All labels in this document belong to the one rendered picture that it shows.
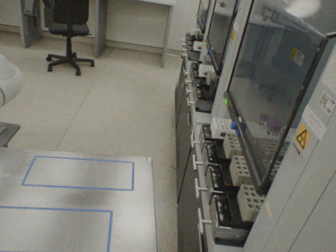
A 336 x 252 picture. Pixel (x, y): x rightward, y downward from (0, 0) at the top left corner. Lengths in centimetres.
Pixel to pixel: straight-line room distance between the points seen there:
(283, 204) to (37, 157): 80
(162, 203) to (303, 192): 146
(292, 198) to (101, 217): 51
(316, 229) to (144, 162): 59
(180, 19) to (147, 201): 398
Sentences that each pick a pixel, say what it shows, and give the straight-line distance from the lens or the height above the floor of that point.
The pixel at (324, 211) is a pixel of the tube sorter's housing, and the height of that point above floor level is 104.
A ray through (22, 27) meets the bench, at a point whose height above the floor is 30.
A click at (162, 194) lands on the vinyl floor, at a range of 214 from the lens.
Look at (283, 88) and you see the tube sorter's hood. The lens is 81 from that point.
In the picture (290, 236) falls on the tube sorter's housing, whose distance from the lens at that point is 83.
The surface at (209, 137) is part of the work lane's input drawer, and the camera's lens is 130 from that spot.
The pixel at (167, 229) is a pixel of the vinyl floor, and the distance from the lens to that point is 195.
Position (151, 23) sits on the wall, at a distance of 474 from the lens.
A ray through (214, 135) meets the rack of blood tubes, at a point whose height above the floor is 83.
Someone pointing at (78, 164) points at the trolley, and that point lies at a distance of 107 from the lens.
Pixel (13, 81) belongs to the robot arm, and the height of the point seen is 89.
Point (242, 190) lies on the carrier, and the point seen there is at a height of 88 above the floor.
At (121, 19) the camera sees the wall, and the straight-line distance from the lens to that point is 478.
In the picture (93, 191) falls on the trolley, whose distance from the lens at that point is 97.
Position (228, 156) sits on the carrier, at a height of 84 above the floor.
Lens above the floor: 151
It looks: 31 degrees down
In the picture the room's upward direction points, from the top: 10 degrees clockwise
